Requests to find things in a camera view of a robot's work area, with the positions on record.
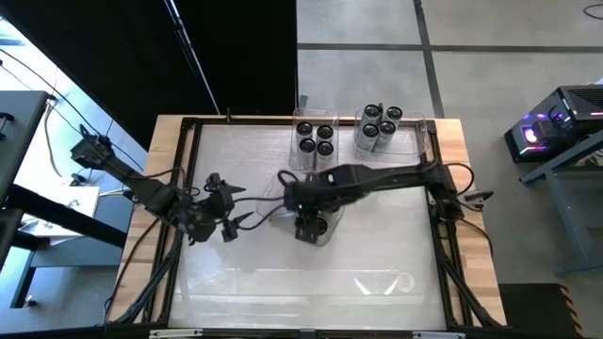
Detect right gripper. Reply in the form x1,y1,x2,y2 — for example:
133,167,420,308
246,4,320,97
282,180,334,244

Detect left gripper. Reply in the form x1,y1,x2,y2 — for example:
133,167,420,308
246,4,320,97
201,171,256,244

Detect clear plastic bin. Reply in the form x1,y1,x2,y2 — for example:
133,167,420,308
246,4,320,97
289,106,341,173
255,174,346,248
352,109,429,159

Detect white can red band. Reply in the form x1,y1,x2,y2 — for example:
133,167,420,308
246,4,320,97
316,140,335,170

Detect white can blue band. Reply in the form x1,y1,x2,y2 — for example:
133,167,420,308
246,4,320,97
356,122,381,152
374,120,397,153

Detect white cardboard box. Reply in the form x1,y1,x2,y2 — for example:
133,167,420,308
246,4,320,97
21,186,101,239

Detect silver partition pole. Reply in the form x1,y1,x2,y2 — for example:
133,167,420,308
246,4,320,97
162,0,221,114

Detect black partition panel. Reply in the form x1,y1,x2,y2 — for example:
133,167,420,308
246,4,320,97
0,0,299,150

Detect dark grey desk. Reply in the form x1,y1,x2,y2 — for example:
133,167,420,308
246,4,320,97
0,90,129,310

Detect black crate hazard stripes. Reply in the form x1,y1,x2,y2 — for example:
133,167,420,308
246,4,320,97
497,282,586,338

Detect computer case with lights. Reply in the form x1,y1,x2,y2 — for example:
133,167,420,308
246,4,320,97
503,84,603,165

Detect thin black cable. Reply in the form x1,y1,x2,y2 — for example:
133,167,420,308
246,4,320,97
233,195,286,232

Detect black aluminium table frame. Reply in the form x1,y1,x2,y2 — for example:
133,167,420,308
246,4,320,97
106,115,508,331

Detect silver mounting bracket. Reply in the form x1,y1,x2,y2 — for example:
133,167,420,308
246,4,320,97
148,329,204,339
411,331,466,339

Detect grey metal workbench frame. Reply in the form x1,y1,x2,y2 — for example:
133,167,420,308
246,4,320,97
519,131,603,277

